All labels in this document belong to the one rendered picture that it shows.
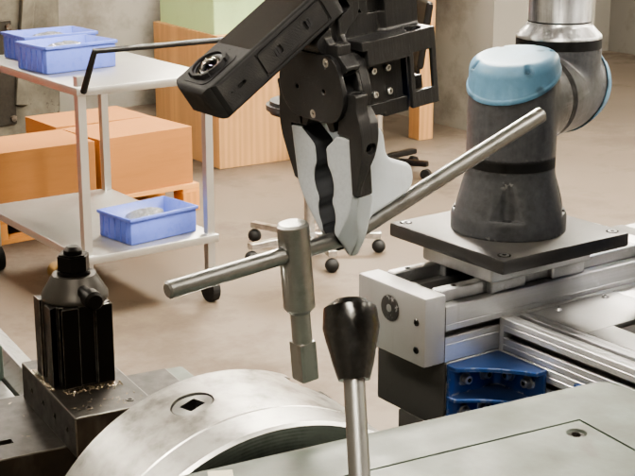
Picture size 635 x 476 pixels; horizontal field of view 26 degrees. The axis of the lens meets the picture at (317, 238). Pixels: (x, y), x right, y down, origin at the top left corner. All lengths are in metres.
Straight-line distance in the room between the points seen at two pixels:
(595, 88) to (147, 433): 1.02
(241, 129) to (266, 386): 6.33
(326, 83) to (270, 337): 3.95
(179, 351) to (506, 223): 3.05
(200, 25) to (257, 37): 6.55
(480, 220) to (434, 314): 0.15
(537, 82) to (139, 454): 0.88
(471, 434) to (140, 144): 5.43
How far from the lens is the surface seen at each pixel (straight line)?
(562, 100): 1.80
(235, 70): 0.86
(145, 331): 4.92
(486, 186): 1.76
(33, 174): 6.09
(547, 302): 1.82
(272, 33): 0.87
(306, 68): 0.91
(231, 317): 5.03
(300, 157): 0.95
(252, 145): 7.45
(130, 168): 6.32
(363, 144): 0.89
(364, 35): 0.92
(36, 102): 7.74
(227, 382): 1.09
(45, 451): 1.65
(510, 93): 1.74
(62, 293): 1.66
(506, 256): 1.70
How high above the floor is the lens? 1.64
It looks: 16 degrees down
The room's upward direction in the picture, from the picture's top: straight up
